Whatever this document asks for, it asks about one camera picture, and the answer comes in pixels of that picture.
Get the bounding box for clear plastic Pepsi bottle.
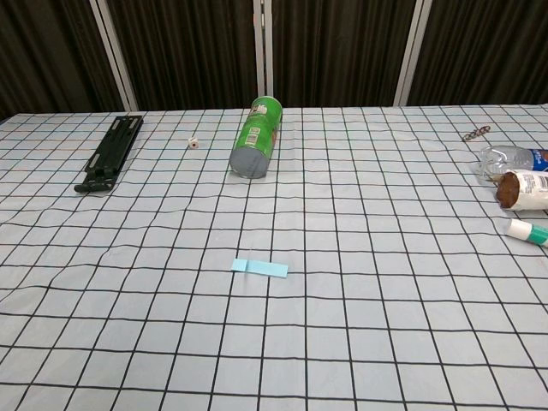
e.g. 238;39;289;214
473;145;548;186

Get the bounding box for dark folding screen panel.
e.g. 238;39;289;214
394;0;548;107
101;0;265;111
0;0;139;123
261;0;432;109

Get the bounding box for small metal screw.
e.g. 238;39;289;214
462;123;493;143

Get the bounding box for white green glue stick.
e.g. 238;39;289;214
506;217;548;249

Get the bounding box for white snack packet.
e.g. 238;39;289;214
495;169;548;213

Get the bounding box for checked white tablecloth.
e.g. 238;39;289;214
0;104;548;411

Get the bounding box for green chips can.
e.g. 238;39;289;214
229;94;283;180

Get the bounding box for black folded stand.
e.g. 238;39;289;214
73;114;145;194

